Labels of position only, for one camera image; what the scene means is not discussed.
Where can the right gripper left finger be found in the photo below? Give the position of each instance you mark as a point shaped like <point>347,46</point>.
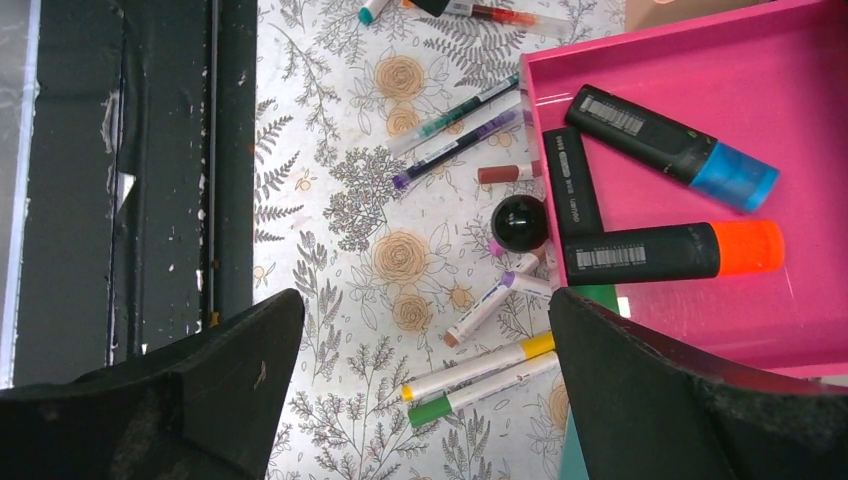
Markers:
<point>204,407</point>

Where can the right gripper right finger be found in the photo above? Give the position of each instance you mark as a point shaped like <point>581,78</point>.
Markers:
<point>647,406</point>

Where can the orange cap black highlighter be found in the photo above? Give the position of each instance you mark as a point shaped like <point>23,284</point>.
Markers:
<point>690,251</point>

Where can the green cap black highlighter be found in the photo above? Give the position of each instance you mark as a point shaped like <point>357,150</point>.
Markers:
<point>575,203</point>

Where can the blue cap black highlighter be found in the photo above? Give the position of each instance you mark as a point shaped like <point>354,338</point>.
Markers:
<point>689,156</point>

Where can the pink top drawer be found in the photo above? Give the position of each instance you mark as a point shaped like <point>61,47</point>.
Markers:
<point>769,80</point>

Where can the teal folder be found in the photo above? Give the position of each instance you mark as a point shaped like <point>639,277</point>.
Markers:
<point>572,462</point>

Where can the purple cap white marker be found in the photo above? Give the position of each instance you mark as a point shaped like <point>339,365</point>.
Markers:
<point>527,284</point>

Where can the brown cap white marker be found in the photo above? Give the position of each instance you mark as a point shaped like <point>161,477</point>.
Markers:
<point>490,301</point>

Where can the yellow cap white marker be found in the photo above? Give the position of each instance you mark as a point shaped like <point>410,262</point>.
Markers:
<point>496,360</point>

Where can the green cap white marker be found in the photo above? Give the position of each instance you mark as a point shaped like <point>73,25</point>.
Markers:
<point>461,398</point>

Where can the pink cap white marker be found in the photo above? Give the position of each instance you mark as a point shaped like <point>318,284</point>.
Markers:
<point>495,249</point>

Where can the maroon pen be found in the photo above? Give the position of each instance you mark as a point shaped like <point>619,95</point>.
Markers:
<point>509,173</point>

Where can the purple gel pen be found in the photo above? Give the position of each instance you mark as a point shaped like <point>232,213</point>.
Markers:
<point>503,120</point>

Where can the green gel pen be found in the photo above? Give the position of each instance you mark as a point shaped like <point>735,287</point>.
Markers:
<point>429,129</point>

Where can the floral table mat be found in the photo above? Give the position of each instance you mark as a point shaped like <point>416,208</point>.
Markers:
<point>383,272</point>

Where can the peach plastic file organizer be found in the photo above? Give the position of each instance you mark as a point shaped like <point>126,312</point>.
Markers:
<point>642,14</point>

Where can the teal cap white marker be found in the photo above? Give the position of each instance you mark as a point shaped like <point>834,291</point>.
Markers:
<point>370,10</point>

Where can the black mounting rail base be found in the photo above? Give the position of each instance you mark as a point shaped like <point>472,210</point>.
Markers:
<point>127,168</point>

